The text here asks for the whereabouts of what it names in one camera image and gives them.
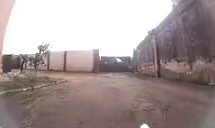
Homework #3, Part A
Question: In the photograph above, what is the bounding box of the grass patch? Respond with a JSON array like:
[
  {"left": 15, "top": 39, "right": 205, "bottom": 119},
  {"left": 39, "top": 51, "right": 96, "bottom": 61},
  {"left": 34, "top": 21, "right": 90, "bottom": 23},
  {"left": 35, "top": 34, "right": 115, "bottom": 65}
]
[{"left": 0, "top": 73, "right": 63, "bottom": 94}]

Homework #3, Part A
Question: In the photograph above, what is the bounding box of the small thin tree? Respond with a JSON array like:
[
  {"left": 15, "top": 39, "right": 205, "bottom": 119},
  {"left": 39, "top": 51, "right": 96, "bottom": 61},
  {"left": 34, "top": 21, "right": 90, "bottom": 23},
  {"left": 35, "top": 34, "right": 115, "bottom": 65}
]
[{"left": 28, "top": 42, "right": 51, "bottom": 73}]

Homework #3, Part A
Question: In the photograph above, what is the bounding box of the pale kerb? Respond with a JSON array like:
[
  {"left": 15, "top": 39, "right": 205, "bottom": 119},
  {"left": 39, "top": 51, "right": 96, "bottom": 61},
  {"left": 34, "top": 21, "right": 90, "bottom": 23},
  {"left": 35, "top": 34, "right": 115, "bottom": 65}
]
[{"left": 0, "top": 78, "right": 68, "bottom": 98}]

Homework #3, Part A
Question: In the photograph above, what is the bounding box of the dark box-shaped structure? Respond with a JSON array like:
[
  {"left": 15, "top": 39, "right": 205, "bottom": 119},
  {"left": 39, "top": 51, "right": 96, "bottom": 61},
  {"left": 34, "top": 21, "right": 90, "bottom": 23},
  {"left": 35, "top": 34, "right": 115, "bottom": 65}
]
[{"left": 1, "top": 54, "right": 21, "bottom": 74}]

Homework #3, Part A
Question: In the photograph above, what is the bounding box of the brown dirt road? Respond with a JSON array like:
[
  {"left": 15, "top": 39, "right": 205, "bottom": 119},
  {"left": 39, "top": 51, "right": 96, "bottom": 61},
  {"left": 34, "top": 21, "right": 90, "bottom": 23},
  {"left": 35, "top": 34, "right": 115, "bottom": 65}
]
[{"left": 0, "top": 71, "right": 215, "bottom": 128}]

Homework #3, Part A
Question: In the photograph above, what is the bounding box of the pale wall with dark pillars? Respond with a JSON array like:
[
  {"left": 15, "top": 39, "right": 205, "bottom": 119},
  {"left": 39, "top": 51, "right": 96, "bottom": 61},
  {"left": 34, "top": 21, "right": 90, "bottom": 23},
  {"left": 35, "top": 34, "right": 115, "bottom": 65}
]
[{"left": 46, "top": 48, "right": 101, "bottom": 74}]

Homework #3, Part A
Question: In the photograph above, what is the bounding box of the red building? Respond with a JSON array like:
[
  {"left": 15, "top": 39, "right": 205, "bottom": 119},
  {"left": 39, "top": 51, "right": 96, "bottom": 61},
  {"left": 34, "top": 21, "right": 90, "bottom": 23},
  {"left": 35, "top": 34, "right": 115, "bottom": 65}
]
[{"left": 0, "top": 0, "right": 17, "bottom": 73}]

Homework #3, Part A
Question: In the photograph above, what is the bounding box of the stained dark wall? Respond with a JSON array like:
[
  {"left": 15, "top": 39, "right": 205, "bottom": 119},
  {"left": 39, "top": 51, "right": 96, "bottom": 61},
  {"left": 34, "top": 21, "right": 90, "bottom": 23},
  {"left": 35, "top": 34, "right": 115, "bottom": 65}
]
[{"left": 132, "top": 0, "right": 215, "bottom": 86}]

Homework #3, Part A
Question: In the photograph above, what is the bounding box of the dark gate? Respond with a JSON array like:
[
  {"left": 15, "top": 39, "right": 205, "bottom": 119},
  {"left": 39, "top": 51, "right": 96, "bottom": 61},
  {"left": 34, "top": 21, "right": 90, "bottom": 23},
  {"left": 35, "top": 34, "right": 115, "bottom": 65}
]
[{"left": 99, "top": 55, "right": 133, "bottom": 74}]

